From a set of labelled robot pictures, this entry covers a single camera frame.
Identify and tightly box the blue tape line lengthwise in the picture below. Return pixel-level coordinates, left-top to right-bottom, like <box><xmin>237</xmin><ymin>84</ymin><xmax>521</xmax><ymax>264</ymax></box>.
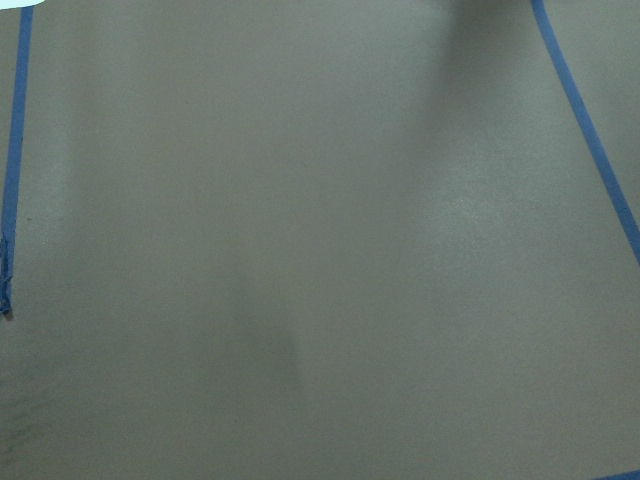
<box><xmin>530</xmin><ymin>0</ymin><xmax>639</xmax><ymax>263</ymax></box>

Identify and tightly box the short blue tape strip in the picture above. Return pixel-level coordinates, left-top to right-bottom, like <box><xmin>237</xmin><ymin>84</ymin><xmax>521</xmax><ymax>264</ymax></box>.
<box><xmin>1</xmin><ymin>5</ymin><xmax>35</xmax><ymax>318</ymax></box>

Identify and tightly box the blue tape line crosswise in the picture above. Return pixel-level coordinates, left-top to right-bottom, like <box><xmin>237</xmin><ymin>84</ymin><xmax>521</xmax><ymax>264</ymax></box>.
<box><xmin>596</xmin><ymin>470</ymin><xmax>640</xmax><ymax>480</ymax></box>

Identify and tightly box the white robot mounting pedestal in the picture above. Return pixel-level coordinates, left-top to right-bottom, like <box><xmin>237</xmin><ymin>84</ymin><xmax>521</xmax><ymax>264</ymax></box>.
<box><xmin>0</xmin><ymin>0</ymin><xmax>44</xmax><ymax>10</ymax></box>

